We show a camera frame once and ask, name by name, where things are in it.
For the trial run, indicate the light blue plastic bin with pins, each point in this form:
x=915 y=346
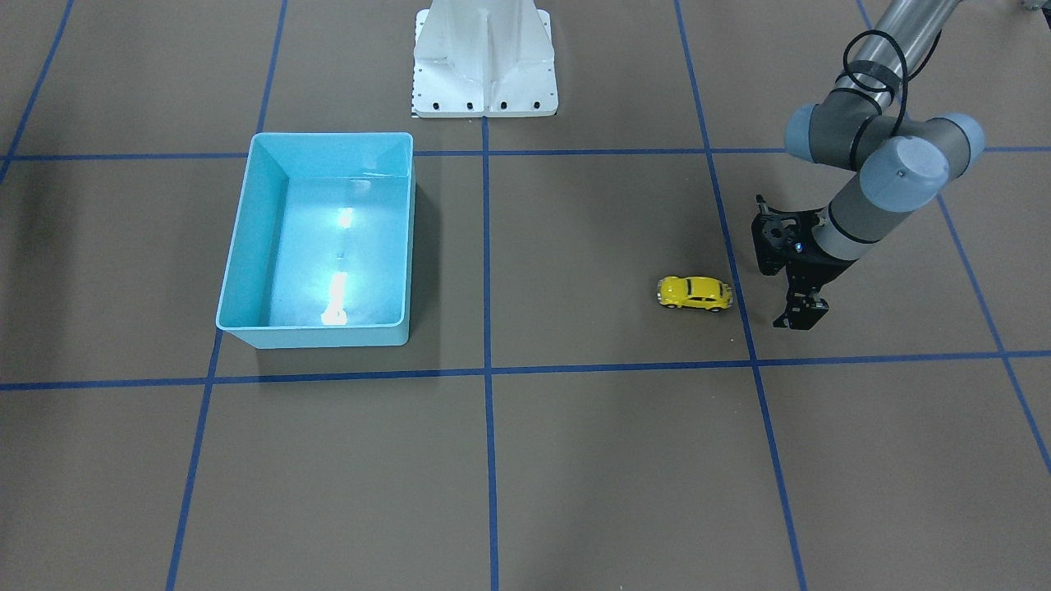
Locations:
x=322 y=243

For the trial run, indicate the yellow beetle toy car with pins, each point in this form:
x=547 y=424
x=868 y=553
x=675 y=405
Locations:
x=697 y=292

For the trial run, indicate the white pedestal column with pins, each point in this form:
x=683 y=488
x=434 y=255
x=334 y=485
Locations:
x=484 y=59

